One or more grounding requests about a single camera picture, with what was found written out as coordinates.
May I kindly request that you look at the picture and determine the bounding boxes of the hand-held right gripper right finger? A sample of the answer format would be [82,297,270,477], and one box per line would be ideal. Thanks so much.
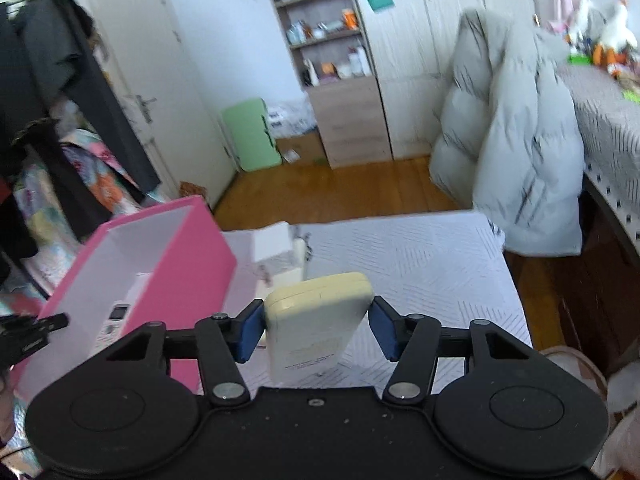
[369,295,543,406]

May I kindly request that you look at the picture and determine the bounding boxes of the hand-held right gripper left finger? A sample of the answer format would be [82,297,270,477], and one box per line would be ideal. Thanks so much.
[102,299,266,408]

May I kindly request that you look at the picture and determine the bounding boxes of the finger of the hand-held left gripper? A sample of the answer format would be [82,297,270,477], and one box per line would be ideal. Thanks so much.
[0,312,69,368]

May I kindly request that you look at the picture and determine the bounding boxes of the cream power bank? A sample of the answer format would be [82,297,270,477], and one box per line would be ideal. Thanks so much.
[263,272,375,392]

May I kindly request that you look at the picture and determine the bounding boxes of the white air conditioner remote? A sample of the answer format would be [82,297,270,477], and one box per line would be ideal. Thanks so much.
[92,301,132,356]

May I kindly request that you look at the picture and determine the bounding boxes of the pink cardboard box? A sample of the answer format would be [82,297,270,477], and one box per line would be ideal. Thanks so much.
[10,196,238,396]

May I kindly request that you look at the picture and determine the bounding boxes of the white charger with prongs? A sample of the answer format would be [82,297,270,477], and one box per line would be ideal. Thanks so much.
[251,221,297,267]

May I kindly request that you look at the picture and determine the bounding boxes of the floral quilt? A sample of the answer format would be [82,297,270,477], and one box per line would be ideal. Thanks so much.
[12,127,166,281]

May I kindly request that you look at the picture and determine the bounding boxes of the green folding stool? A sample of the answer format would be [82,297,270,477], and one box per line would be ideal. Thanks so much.
[221,98,283,173]

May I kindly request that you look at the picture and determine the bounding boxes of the grey puffer jacket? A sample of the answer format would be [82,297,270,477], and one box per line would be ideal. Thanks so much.
[429,8,586,257]

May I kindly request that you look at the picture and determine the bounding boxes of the plastic wrapped packets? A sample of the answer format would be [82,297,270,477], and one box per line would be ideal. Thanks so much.
[265,100,318,138]

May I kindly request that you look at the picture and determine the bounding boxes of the wooden shelf cabinet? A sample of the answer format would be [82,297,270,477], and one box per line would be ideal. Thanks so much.
[257,0,393,170]

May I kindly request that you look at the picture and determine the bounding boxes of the black hanging coat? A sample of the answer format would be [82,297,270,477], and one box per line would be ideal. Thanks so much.
[0,0,161,241]

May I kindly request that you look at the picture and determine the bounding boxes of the light wooden wardrobe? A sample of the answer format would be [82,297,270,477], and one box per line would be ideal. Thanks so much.
[345,0,538,160]

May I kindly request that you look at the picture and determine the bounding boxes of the white door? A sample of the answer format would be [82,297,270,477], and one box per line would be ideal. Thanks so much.
[77,0,238,196]

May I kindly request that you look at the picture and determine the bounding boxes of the geometric patterned cover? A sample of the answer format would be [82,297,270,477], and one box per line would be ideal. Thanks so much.
[555,60,640,251]

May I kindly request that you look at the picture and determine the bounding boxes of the white plush goose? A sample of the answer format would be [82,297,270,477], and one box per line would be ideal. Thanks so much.
[567,0,597,46]
[595,0,639,68]

